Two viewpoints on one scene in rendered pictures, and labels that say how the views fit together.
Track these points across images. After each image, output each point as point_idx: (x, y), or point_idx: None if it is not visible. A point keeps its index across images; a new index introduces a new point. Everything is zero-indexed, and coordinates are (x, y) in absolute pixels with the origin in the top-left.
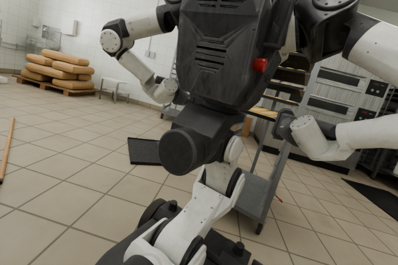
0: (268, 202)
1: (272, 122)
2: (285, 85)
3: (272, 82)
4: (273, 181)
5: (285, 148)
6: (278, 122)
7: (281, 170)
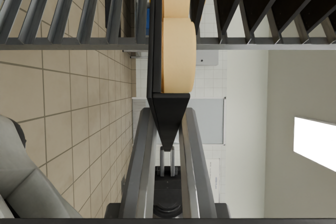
0: (13, 47)
1: (163, 152)
2: (232, 11)
3: None
4: (51, 44)
5: (116, 45)
6: (169, 190)
7: (78, 48)
